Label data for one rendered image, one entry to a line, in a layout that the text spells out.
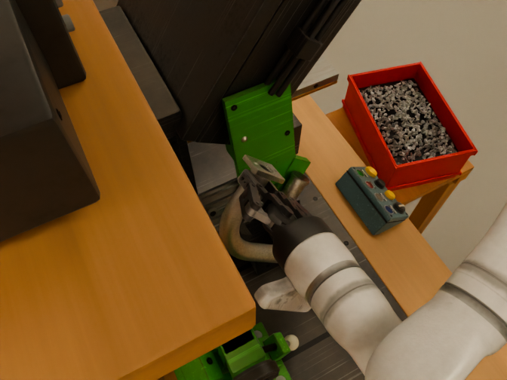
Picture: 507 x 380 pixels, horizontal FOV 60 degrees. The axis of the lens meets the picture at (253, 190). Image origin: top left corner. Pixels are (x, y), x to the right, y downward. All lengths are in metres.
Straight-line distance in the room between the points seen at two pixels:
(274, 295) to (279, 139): 0.34
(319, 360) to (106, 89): 0.68
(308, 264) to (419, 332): 0.13
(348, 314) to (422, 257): 0.57
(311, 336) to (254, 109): 0.45
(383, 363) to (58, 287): 0.27
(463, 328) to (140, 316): 0.28
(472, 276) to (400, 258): 0.55
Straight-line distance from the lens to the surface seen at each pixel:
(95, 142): 0.31
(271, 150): 0.77
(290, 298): 0.53
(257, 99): 0.70
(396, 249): 1.00
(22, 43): 0.24
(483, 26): 3.18
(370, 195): 0.98
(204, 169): 1.06
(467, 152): 1.17
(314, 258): 0.48
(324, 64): 0.95
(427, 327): 0.43
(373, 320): 0.46
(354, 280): 0.47
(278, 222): 0.52
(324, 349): 0.90
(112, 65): 0.35
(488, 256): 0.46
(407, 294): 0.97
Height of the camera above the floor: 1.77
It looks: 59 degrees down
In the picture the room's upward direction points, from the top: straight up
